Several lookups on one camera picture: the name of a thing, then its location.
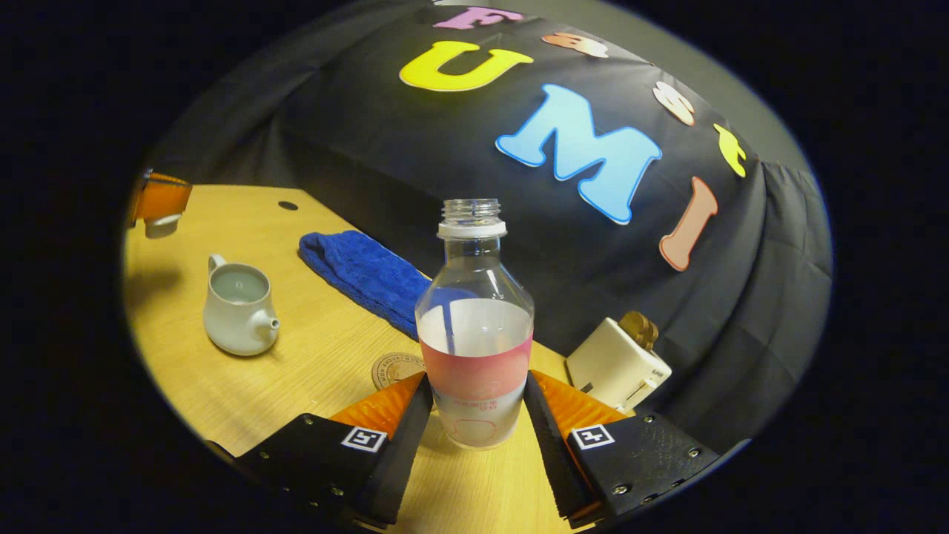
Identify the white toaster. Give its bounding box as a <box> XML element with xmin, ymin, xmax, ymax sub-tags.
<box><xmin>566</xmin><ymin>317</ymin><xmax>673</xmax><ymax>415</ymax></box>

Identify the clear water bottle pink label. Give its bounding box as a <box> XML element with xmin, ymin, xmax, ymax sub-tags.
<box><xmin>414</xmin><ymin>199</ymin><xmax>535</xmax><ymax>450</ymax></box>

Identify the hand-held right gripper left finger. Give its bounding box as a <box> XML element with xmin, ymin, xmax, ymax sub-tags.
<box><xmin>234</xmin><ymin>373</ymin><xmax>434</xmax><ymax>527</ymax></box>

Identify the blue towel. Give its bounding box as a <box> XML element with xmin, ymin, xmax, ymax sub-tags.
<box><xmin>299</xmin><ymin>230</ymin><xmax>446</xmax><ymax>340</ymax></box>

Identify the white ceramic teacup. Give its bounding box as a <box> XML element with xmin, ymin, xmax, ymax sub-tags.
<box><xmin>203</xmin><ymin>254</ymin><xmax>281</xmax><ymax>357</ymax></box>

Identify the round cork coaster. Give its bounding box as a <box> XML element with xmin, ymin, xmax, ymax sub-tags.
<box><xmin>371</xmin><ymin>352</ymin><xmax>427</xmax><ymax>392</ymax></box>

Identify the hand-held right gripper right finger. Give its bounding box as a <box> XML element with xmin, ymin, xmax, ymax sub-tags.
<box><xmin>523</xmin><ymin>369</ymin><xmax>720</xmax><ymax>529</ymax></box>

